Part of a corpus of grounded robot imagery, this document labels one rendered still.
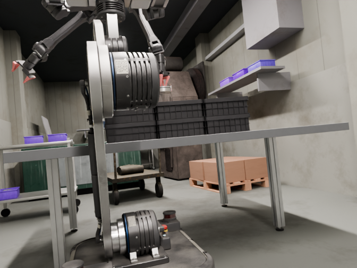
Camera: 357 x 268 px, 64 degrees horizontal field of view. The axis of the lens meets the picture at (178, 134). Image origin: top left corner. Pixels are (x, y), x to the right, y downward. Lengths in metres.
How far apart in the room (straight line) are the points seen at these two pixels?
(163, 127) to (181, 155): 3.60
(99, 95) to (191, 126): 1.01
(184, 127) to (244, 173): 2.18
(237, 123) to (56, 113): 7.93
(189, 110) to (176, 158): 3.56
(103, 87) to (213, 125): 1.07
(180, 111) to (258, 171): 2.35
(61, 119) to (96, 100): 8.52
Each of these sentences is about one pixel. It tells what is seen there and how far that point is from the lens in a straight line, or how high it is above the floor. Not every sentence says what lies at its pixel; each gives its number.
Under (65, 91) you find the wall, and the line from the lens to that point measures 9.46.
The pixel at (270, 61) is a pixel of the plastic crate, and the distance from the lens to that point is 3.67.
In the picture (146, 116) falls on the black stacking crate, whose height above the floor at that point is 0.85.
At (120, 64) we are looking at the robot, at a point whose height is 0.91.
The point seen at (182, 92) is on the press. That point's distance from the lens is 5.44.
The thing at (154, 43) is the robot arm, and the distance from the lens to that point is 1.92.
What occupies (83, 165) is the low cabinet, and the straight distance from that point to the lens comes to 4.93.
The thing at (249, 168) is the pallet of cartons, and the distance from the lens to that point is 3.85.
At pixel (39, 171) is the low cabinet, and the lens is 5.01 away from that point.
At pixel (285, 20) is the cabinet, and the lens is 3.66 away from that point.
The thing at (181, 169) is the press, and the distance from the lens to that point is 5.31.
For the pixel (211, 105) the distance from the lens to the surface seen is 1.79.
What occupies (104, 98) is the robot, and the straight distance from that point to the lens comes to 0.83.
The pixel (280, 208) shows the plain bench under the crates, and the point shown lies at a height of 0.16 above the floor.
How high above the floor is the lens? 0.67
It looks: 2 degrees up
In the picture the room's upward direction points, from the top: 5 degrees counter-clockwise
